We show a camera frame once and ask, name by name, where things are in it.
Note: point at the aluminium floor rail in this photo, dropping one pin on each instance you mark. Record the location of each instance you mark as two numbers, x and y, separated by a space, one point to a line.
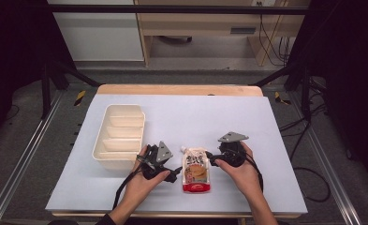
325 162
19 156

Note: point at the cream divided plastic box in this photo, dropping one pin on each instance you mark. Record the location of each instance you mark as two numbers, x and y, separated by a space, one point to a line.
120 137

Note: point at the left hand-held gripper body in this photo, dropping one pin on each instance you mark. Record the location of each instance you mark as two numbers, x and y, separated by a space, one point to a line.
156 160

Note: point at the black metal stand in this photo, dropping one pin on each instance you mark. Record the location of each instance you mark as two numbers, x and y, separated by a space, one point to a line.
297 81
52 81

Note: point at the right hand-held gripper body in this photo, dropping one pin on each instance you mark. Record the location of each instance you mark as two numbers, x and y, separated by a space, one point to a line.
233 153

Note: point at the pale blue table mat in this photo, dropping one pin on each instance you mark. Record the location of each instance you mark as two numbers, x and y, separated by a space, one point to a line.
188 118

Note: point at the white cabinet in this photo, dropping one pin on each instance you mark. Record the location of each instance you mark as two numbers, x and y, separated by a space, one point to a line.
100 34

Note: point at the white and red spout pouch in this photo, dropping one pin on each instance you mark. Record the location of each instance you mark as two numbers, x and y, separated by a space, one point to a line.
195 170

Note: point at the person's right hand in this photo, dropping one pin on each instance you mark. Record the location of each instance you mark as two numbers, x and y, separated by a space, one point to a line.
242 176

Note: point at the light wooden desk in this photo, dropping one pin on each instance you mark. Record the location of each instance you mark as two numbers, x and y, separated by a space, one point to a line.
203 25

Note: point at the yellow black tape marker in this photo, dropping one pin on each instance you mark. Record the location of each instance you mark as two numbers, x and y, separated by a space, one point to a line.
280 98
80 97

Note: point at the black horizontal frame bar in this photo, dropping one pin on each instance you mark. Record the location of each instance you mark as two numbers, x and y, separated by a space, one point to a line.
178 9

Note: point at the person's left hand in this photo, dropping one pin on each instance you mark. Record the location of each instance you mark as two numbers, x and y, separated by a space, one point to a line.
141 184

